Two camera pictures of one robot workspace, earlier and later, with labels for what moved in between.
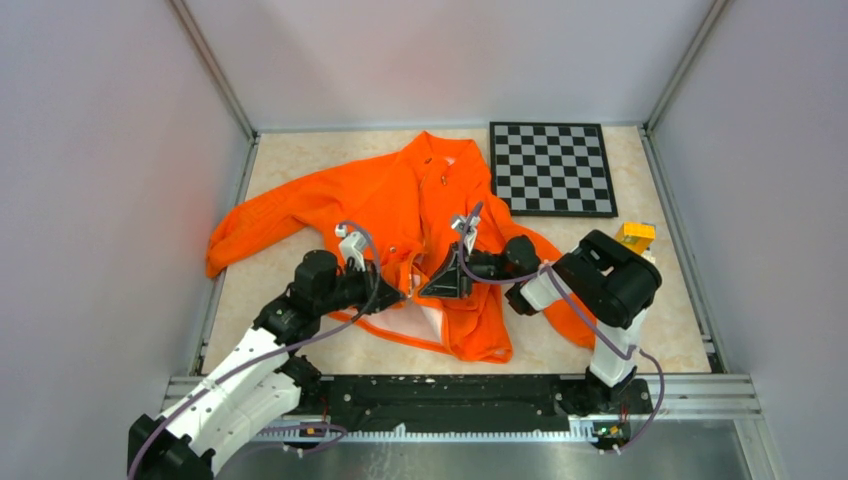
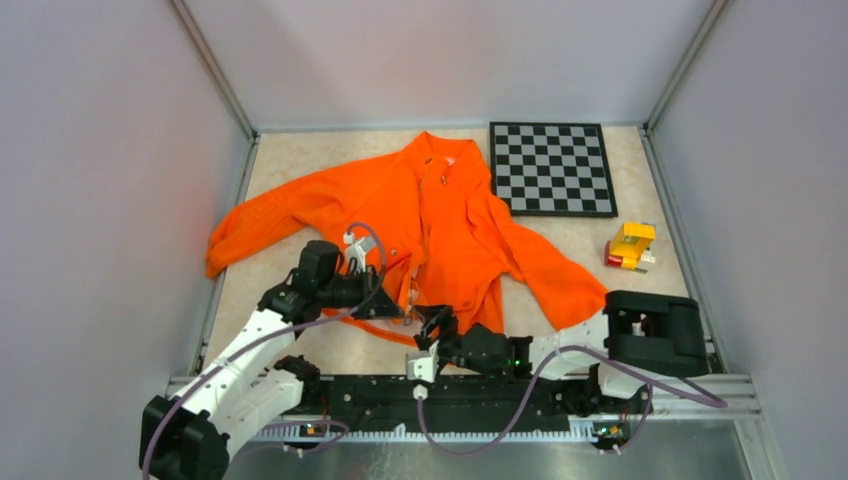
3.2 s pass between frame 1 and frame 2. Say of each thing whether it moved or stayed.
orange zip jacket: stayed
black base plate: stayed
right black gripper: moved
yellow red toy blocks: stayed
